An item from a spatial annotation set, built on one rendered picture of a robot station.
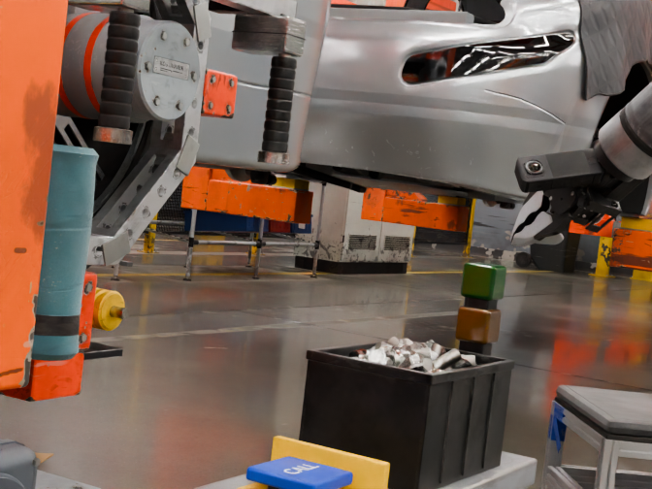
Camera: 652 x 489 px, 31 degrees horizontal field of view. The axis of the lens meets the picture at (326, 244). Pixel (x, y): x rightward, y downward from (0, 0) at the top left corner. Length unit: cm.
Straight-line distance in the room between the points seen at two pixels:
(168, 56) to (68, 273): 31
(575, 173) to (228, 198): 434
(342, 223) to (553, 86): 567
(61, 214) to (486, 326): 52
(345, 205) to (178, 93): 804
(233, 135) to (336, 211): 744
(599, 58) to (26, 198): 331
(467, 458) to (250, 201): 463
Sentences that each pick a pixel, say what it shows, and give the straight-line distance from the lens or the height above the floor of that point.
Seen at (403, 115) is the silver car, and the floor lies 98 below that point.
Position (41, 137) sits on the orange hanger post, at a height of 74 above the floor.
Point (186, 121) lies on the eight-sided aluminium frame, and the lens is 182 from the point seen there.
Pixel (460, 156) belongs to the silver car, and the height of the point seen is 87.
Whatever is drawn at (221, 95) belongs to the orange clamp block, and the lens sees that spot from 189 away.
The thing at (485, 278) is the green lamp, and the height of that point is 64.
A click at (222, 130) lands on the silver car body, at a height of 80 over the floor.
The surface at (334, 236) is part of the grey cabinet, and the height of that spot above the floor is 30.
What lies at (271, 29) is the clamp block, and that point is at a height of 93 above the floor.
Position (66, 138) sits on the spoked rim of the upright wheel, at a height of 75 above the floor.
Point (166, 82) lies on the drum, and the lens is 154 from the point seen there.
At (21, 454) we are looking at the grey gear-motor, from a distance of 136.
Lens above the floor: 73
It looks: 3 degrees down
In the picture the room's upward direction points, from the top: 7 degrees clockwise
